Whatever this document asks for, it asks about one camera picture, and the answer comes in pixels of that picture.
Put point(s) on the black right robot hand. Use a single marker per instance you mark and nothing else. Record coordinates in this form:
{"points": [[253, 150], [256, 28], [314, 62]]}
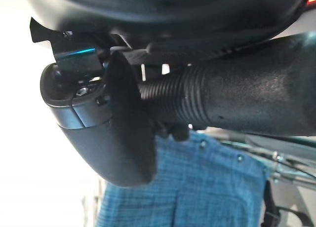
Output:
{"points": [[118, 143]]}

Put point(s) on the blue plaid wheelchair backrest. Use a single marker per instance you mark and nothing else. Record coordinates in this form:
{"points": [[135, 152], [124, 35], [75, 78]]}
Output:
{"points": [[185, 187]]}

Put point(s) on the dark metal wheelchair frame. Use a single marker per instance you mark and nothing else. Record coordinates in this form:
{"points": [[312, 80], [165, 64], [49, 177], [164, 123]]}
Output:
{"points": [[286, 145]]}

